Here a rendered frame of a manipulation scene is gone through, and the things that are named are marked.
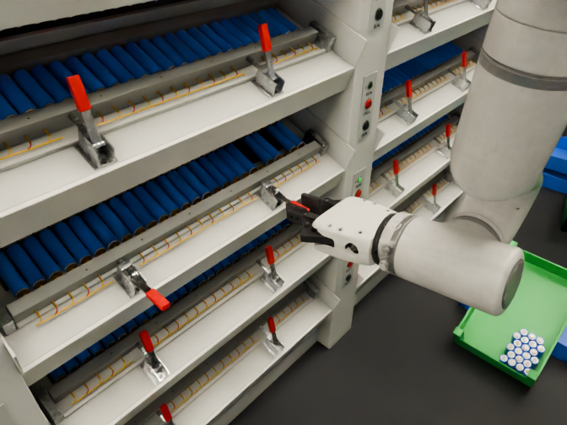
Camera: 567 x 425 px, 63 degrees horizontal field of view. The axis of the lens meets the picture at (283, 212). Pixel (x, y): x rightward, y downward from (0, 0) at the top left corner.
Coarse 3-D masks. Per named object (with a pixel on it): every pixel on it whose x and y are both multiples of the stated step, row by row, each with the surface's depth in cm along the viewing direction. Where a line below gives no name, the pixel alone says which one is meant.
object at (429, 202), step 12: (432, 180) 147; (444, 180) 152; (420, 192) 142; (432, 192) 139; (444, 192) 149; (456, 192) 150; (408, 204) 137; (420, 204) 142; (432, 204) 140; (444, 204) 145; (420, 216) 139; (432, 216) 140; (360, 264) 121; (360, 276) 113; (372, 276) 126
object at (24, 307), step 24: (312, 144) 86; (264, 168) 79; (288, 168) 82; (240, 192) 74; (192, 216) 68; (144, 240) 64; (96, 264) 60; (48, 288) 56; (72, 288) 58; (24, 312) 54
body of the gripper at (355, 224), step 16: (336, 208) 68; (352, 208) 67; (368, 208) 66; (384, 208) 66; (320, 224) 65; (336, 224) 64; (352, 224) 63; (368, 224) 62; (384, 224) 60; (336, 240) 63; (352, 240) 61; (368, 240) 60; (336, 256) 65; (352, 256) 62; (368, 256) 61
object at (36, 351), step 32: (320, 128) 87; (288, 192) 80; (320, 192) 86; (224, 224) 72; (256, 224) 74; (160, 256) 66; (192, 256) 67; (224, 256) 73; (0, 288) 57; (32, 288) 58; (96, 288) 60; (160, 288) 63; (0, 320) 52; (64, 320) 57; (96, 320) 58; (128, 320) 63; (32, 352) 53; (64, 352) 56
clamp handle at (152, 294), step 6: (132, 276) 59; (132, 282) 60; (138, 282) 60; (144, 282) 60; (144, 288) 59; (150, 288) 59; (150, 294) 58; (156, 294) 58; (150, 300) 58; (156, 300) 57; (162, 300) 57; (162, 306) 56; (168, 306) 57
